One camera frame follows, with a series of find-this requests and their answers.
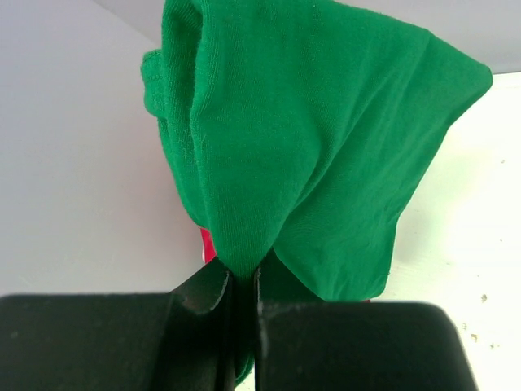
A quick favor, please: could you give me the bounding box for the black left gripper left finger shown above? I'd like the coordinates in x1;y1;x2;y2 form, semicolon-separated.
1;262;235;390

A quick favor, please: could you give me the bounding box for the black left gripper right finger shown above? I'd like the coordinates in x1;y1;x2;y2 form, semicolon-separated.
255;260;477;390

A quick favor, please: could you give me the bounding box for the green t shirt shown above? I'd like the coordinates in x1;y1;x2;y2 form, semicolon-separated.
141;1;493;327

